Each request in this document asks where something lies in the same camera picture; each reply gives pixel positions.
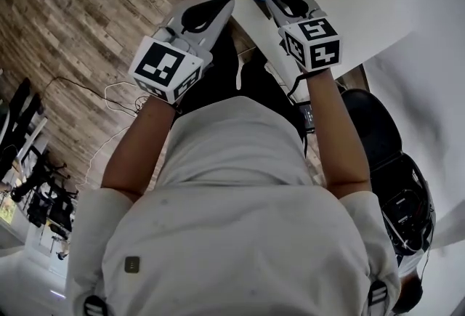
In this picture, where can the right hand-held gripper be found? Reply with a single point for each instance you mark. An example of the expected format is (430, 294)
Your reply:
(316, 42)

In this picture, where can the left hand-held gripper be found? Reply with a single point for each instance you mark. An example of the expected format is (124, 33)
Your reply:
(160, 65)

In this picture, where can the person's left forearm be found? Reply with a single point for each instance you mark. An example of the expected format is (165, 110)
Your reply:
(141, 147)

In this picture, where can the person's right forearm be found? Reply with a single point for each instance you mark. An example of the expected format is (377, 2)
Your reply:
(338, 140)

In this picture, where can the person's black-clad legs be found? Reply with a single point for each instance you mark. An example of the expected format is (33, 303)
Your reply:
(225, 75)

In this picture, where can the white table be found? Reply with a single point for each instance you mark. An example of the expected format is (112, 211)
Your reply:
(363, 6)

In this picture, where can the black belt device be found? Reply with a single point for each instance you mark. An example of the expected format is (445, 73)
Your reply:
(308, 117)

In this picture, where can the person's white shirt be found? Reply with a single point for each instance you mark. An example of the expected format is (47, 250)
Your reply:
(232, 216)

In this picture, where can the grey and black bag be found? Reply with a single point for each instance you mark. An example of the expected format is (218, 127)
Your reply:
(410, 213)

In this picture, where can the small grey square badge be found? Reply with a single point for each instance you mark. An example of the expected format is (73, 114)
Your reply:
(132, 264)

